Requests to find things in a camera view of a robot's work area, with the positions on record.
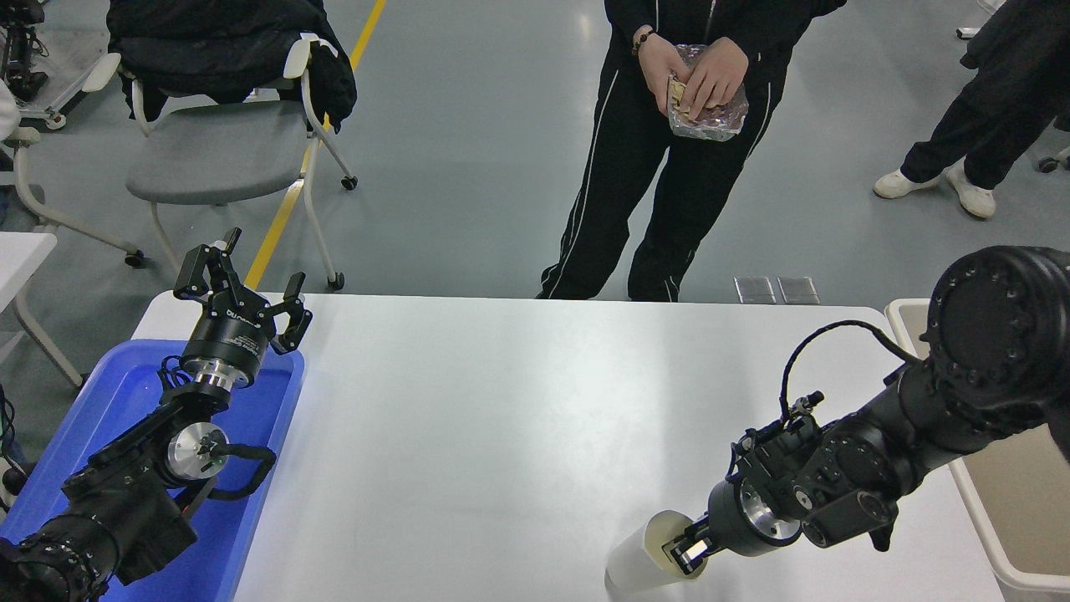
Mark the large pale bin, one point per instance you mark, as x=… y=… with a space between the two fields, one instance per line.
x=1020 y=502

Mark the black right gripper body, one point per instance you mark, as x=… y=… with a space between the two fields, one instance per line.
x=726 y=518

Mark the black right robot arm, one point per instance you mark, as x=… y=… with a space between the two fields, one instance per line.
x=986 y=334

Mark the person with white shoes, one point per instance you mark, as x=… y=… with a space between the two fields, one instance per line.
x=986 y=109

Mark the silver foil tray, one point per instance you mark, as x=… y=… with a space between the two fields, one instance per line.
x=723 y=124

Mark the black equipment on stand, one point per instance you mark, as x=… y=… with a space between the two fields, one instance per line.
x=21 y=50

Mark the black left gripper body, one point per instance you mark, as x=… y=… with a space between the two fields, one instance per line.
x=230 y=339

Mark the person holding foil tray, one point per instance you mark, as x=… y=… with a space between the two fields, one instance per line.
x=652 y=192

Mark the person's left hand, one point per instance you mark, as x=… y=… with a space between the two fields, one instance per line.
x=719 y=75

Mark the person's right hand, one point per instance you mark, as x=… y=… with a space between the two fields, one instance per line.
x=660 y=63

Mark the grey seat wheeled chair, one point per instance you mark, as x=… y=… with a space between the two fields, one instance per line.
x=217 y=150

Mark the black jacket on grey chair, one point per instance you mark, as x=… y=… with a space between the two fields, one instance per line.
x=209 y=42

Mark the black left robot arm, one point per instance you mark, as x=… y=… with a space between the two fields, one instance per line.
x=125 y=502

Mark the wheeled chair with white legs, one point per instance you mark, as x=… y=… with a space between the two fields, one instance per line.
x=1049 y=164

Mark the silver floor plate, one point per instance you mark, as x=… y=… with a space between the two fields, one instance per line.
x=755 y=290
x=798 y=290

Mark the blue plastic tray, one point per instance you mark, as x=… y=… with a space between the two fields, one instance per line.
x=251 y=435

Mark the white side table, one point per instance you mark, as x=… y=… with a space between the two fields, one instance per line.
x=21 y=255

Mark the white paper cup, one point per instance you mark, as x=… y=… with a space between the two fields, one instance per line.
x=639 y=556

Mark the white frame chair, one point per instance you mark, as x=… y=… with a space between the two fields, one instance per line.
x=33 y=196

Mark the white wheeled stand base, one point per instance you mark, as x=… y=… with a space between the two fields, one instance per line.
x=75 y=92

